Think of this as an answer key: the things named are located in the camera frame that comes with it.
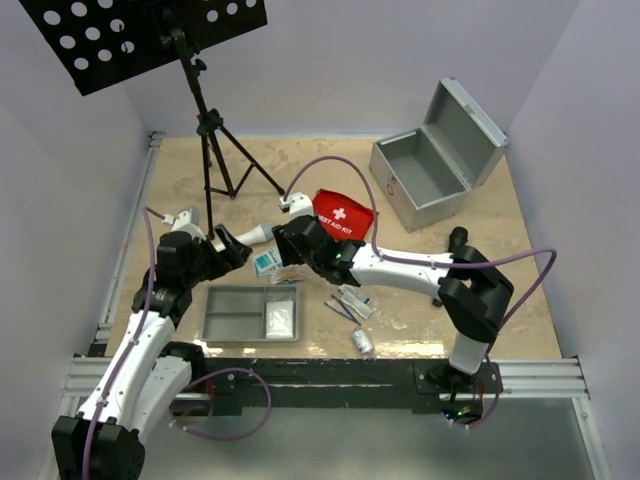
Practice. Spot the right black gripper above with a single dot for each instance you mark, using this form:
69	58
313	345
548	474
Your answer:
288	254

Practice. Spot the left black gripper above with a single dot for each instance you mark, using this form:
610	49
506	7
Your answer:
233	254

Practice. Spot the cotton swabs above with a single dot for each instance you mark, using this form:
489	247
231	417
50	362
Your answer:
288	275

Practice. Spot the teal gauze dressing packet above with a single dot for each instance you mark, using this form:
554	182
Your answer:
268	258

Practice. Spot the red first aid pouch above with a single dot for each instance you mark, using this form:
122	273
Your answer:
342	217

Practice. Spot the grey compartment tray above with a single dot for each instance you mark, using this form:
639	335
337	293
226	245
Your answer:
236	313

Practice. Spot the white gauze pad packet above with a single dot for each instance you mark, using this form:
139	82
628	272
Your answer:
279	317

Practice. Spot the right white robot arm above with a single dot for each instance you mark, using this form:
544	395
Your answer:
473	292

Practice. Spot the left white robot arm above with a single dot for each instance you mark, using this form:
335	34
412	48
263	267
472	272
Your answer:
106	438

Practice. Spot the blue plastic tweezers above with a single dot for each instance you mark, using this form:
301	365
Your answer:
339	307

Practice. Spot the white wipe sachet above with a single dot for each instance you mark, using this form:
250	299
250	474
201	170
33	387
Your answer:
359	307

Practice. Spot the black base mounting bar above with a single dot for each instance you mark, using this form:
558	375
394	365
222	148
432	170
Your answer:
421	385

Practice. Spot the grey metal case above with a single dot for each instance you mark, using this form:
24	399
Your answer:
425	173

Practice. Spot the black flashlight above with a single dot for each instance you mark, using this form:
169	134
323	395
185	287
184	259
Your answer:
457	237

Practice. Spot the black perforated music stand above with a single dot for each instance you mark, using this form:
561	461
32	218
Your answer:
104	43

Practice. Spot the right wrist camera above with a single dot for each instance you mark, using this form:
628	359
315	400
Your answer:
296	205

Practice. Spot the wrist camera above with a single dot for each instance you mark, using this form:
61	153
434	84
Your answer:
186	220
296	205

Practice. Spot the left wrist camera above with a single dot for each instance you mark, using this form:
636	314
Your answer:
186	220

